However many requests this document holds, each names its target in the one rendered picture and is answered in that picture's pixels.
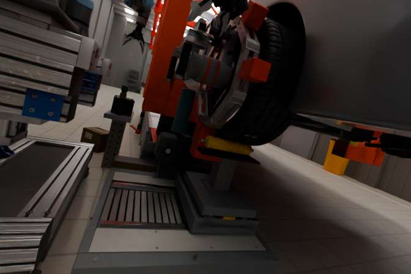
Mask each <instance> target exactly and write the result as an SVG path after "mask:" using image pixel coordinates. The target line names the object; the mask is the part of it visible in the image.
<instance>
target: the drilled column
mask: <svg viewBox="0 0 411 274"><path fill-rule="evenodd" d="M125 126H126V122H122V121H118V120H113V119H112V122H111V127H110V130H109V135H108V140H107V143H106V147H105V152H104V156H103V160H102V165H101V167H103V168H112V165H113V161H114V158H115V156H116V155H119V151H120V147H121V144H122V139H123V136H124V131H125ZM104 164H105V165H104Z"/></svg>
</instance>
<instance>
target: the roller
mask: <svg viewBox="0 0 411 274"><path fill-rule="evenodd" d="M201 142H204V143H205V147H209V148H213V149H218V150H224V151H228V152H233V153H237V154H244V155H249V154H250V153H252V152H254V150H253V149H252V147H251V145H250V144H245V143H240V142H236V141H231V140H228V139H223V138H217V137H213V136H209V135H208V136H207V137H206V139H202V140H201Z"/></svg>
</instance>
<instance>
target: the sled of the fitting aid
mask: <svg viewBox="0 0 411 274"><path fill-rule="evenodd" d="M184 176H185V173H181V172H177V173H176V177H175V180H174V184H175V186H176V190H177V193H178V195H179V199H180V202H181V205H182V208H183V211H184V214H185V217H186V219H187V223H188V227H189V229H190V232H191V233H209V234H255V232H256V229H257V226H258V222H259V221H258V220H257V218H256V217H254V218H243V217H222V216H211V215H201V213H200V210H199V208H198V206H197V204H196V201H195V200H194V197H193V195H192V193H191V191H190V189H189V186H188V184H187V182H186V180H185V178H184Z"/></svg>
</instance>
